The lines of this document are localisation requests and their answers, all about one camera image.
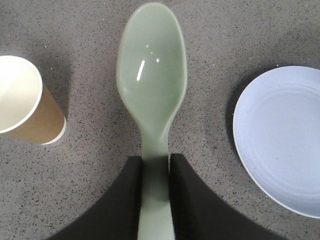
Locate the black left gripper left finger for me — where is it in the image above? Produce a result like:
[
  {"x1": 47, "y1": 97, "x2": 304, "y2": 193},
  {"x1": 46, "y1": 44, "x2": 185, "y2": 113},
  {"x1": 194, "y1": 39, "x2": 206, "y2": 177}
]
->
[{"x1": 49, "y1": 156, "x2": 143, "y2": 240}]

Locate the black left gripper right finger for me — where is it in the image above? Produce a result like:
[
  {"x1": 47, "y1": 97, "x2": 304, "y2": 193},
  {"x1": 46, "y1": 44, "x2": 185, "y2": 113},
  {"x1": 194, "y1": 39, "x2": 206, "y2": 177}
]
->
[{"x1": 169, "y1": 153, "x2": 282, "y2": 240}]

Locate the pale green plastic spoon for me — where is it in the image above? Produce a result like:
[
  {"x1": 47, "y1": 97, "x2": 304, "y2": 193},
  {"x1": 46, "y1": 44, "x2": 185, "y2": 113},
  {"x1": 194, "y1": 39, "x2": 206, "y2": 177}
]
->
[{"x1": 116, "y1": 2, "x2": 187, "y2": 240}]

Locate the light blue plastic plate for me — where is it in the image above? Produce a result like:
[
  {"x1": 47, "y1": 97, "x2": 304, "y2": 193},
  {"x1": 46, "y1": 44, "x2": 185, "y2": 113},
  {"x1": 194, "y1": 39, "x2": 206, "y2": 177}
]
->
[{"x1": 232, "y1": 66, "x2": 320, "y2": 219}]

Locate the brown paper cup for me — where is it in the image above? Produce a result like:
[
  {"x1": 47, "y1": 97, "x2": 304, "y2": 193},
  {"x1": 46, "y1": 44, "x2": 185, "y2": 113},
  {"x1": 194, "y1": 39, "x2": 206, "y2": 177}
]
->
[{"x1": 0, "y1": 55, "x2": 67, "y2": 145}]

